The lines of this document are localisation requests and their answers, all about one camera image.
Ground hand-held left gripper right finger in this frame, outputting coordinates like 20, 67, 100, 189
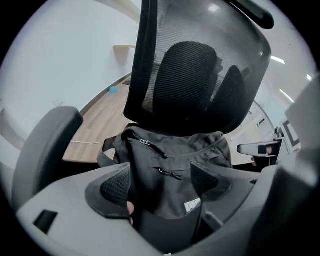
164, 149, 320, 256

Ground person's left hand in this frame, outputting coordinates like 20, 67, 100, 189
125, 200, 136, 224

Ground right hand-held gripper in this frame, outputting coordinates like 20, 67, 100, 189
236, 74, 320, 158

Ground black backpack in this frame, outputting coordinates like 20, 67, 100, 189
96, 123, 234, 254

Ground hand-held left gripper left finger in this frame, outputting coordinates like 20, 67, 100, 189
16, 161, 162, 256

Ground white floor cable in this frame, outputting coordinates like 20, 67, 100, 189
70, 140, 105, 146

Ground black mesh office chair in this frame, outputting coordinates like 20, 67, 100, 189
11, 0, 275, 211

